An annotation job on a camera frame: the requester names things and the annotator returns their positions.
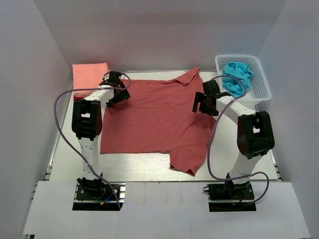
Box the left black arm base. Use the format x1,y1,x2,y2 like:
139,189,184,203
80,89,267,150
72,178,126,212

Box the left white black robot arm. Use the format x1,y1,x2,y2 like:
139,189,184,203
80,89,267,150
71,71,131,181

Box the crumpled blue t shirt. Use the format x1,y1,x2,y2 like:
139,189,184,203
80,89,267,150
222,62,254,98

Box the folded salmon pink t shirt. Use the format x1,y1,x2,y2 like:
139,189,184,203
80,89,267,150
72,63,109,100

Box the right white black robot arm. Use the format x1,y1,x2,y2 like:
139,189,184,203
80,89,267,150
192,78,275,199

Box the dusty red t shirt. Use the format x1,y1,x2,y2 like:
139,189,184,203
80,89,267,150
100,67,215,175

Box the white plastic mesh basket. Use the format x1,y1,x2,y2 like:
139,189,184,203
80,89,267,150
215,54,271,106

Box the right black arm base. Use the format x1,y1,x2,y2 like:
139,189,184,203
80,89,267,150
203,181,256,213

